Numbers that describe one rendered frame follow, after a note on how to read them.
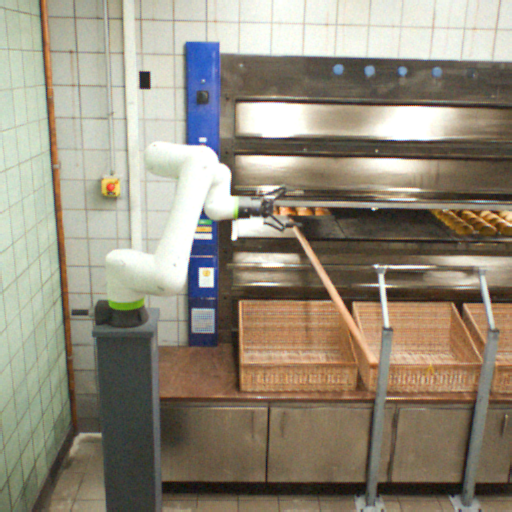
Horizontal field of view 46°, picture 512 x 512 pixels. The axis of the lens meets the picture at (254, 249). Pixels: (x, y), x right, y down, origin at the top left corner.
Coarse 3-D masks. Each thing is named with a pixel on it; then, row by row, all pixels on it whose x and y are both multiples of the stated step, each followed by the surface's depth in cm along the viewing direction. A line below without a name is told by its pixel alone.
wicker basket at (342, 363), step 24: (240, 312) 312; (264, 312) 321; (288, 312) 322; (312, 312) 323; (336, 312) 323; (240, 336) 296; (264, 336) 322; (288, 336) 323; (336, 336) 324; (240, 360) 291; (264, 360) 313; (288, 360) 314; (312, 360) 314; (336, 360) 315; (240, 384) 283; (264, 384) 284; (288, 384) 285; (312, 384) 285; (336, 384) 287
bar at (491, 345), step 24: (240, 264) 279; (264, 264) 280; (288, 264) 280; (336, 264) 281; (384, 288) 278; (384, 312) 272; (384, 336) 267; (384, 360) 270; (384, 384) 274; (480, 384) 278; (384, 408) 278; (480, 408) 279; (480, 432) 283; (360, 504) 296; (456, 504) 297
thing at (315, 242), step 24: (240, 240) 315; (264, 240) 315; (288, 240) 316; (312, 240) 316; (336, 240) 317; (360, 240) 318; (384, 240) 319; (408, 240) 321; (432, 240) 322; (456, 240) 322; (480, 240) 323; (504, 240) 324
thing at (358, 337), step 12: (300, 240) 309; (312, 252) 287; (312, 264) 276; (324, 276) 256; (336, 300) 232; (348, 312) 221; (348, 324) 212; (360, 336) 202; (360, 348) 196; (372, 360) 186
